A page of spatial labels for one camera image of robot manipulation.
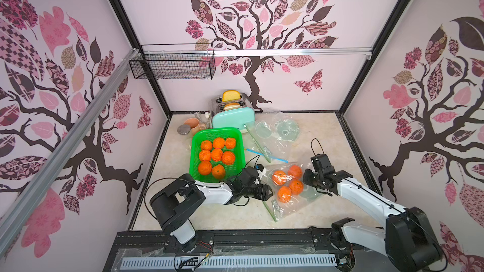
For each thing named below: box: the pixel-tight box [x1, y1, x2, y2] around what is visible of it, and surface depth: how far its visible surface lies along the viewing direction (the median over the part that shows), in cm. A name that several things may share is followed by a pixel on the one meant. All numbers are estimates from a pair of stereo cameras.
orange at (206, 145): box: [200, 139, 213, 151], surface depth 102 cm
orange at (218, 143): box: [212, 137, 225, 149], surface depth 101 cm
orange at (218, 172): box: [211, 164, 226, 181], surface depth 91 cm
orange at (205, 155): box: [199, 149, 212, 161], surface depth 97 cm
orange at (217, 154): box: [210, 147, 224, 162], surface depth 96 cm
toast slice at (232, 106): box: [224, 102, 241, 111], surface depth 99 cm
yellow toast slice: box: [222, 89, 241, 102], surface depth 105 cm
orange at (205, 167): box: [197, 159, 213, 176], surface depth 91 cm
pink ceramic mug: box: [184, 117, 207, 136], surface depth 106 cm
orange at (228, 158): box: [221, 151, 236, 166], surface depth 94 cm
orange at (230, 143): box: [224, 137, 236, 150], surface depth 102 cm
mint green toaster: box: [210, 93, 256, 133], surface depth 102 cm
